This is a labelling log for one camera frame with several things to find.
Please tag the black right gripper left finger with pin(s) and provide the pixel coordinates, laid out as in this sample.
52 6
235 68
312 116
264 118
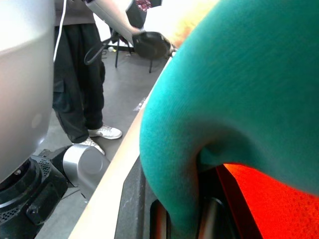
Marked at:
133 204

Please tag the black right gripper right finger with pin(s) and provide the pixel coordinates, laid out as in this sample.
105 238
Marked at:
240 206

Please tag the silver robot hip joint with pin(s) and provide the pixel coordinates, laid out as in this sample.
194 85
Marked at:
86 166

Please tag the black robot waist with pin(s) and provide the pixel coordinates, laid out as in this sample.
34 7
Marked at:
27 199

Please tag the person in black trousers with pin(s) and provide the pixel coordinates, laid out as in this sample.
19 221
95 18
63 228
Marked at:
77 87

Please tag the silver robot torso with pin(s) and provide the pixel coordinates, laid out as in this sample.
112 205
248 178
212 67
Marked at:
22 87

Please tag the black metal frame chair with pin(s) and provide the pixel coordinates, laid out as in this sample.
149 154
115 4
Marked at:
139 15

